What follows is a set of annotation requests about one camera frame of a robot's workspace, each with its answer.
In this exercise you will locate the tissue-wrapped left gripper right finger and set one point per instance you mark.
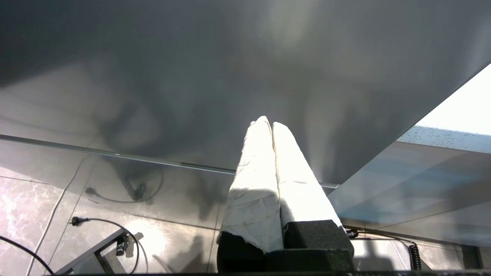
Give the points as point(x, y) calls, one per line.
point(299, 184)

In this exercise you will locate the tissue-wrapped left gripper left finger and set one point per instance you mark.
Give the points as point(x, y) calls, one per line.
point(255, 184)

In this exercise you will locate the grey base cabinet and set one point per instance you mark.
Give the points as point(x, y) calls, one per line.
point(422, 184)

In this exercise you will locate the tall cabinet unit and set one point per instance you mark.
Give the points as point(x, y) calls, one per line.
point(191, 69)

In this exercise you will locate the grey metal frame bar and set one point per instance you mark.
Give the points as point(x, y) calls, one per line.
point(96, 251)

